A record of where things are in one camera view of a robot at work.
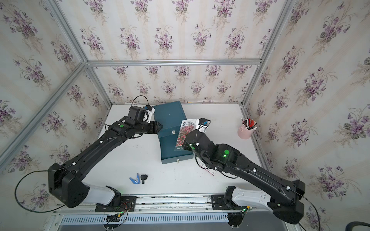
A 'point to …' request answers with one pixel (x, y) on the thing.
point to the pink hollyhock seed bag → (212, 171)
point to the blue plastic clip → (135, 181)
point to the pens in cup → (249, 124)
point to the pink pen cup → (244, 134)
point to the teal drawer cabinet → (171, 116)
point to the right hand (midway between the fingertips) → (185, 137)
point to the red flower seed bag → (187, 126)
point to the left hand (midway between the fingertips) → (160, 127)
